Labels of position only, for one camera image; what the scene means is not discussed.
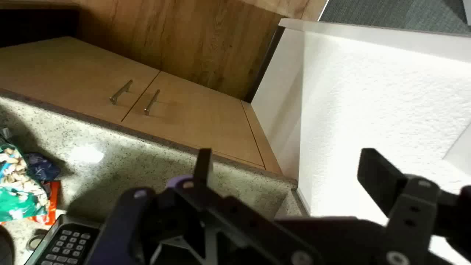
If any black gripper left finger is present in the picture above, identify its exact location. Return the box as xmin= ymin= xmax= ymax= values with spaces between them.
xmin=171 ymin=147 xmax=321 ymax=265

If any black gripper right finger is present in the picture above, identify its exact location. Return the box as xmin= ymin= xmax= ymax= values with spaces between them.
xmin=356 ymin=146 xmax=441 ymax=259

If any narrow wooden cabinet door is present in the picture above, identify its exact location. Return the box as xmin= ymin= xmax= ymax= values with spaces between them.
xmin=121 ymin=71 xmax=266 ymax=171

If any orange snack bag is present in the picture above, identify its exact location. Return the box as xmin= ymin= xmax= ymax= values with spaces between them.
xmin=32 ymin=180 xmax=63 ymax=228

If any black microwave oven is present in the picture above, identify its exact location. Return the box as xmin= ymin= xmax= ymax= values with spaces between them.
xmin=22 ymin=214 xmax=106 ymax=265

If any blue snack bag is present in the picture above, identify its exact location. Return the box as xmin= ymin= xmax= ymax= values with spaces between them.
xmin=23 ymin=152 xmax=63 ymax=184

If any wide wooden cabinet door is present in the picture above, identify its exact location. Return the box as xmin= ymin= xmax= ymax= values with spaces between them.
xmin=0 ymin=36 xmax=162 ymax=125

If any teal colourful snack bag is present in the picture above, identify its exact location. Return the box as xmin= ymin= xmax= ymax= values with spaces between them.
xmin=0 ymin=140 xmax=50 ymax=224

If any dark cylindrical container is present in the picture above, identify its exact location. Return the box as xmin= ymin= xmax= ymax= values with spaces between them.
xmin=0 ymin=222 xmax=18 ymax=265

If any metal bar cabinet handle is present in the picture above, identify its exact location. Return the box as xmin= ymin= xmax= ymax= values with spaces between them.
xmin=141 ymin=89 xmax=162 ymax=118
xmin=107 ymin=78 xmax=135 ymax=106

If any white wall switch plate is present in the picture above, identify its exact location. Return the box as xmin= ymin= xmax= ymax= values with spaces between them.
xmin=443 ymin=122 xmax=471 ymax=180

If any wooden cabinet with handles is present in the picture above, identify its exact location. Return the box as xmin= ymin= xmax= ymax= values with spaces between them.
xmin=76 ymin=0 xmax=328 ymax=103

